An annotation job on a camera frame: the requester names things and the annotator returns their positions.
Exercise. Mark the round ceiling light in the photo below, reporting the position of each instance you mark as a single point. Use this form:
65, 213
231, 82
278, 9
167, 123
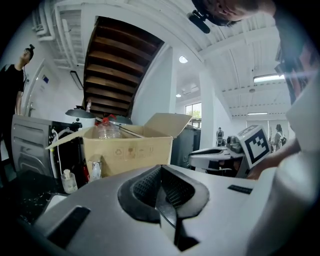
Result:
183, 59

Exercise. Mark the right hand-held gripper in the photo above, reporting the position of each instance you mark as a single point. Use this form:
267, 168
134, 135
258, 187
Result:
257, 147

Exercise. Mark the long ceiling light panel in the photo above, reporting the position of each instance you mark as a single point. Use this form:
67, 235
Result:
268, 78

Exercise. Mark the small clear glass bottle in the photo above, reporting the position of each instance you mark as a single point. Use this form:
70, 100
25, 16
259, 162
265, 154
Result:
68, 182

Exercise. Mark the window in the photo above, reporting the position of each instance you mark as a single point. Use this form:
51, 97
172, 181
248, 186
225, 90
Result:
193, 111

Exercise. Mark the open cardboard box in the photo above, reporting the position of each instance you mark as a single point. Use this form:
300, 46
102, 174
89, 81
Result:
140, 152

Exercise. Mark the person's face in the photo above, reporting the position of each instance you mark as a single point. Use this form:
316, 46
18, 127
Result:
232, 8

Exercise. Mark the dark grey cabinet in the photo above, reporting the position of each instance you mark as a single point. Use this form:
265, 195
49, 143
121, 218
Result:
186, 145

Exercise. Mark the clear plastic jug red cap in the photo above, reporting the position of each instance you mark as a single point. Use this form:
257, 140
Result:
108, 131

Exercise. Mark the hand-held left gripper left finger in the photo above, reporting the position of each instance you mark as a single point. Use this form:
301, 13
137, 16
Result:
140, 202

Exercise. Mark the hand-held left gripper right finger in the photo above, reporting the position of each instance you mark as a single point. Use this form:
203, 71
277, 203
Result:
190, 200

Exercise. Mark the person's right forearm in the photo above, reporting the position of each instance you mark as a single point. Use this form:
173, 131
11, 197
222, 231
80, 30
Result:
280, 157

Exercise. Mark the white door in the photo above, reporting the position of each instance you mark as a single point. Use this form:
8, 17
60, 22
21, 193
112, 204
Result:
41, 92

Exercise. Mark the black linear wall lamp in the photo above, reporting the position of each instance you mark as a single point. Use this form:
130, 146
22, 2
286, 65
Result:
77, 80

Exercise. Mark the white water heater tank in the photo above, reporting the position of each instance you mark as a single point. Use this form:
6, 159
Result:
82, 117

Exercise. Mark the black head-mounted camera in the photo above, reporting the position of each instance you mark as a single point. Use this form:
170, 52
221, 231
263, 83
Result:
200, 21

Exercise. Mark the grey washing machine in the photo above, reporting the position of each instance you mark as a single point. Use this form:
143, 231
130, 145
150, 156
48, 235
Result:
32, 145

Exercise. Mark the black speckled sink counter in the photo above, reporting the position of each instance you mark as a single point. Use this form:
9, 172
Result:
25, 200

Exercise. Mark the dark wooden staircase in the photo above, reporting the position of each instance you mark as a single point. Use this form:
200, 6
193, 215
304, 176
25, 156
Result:
112, 72

